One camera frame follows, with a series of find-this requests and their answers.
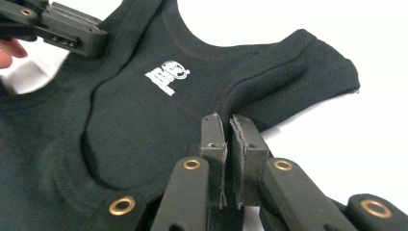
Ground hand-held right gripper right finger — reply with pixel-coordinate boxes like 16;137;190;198
228;114;271;210

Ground black tank top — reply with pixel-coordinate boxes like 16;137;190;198
0;0;362;231

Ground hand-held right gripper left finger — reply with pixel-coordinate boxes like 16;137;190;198
196;112;229;210

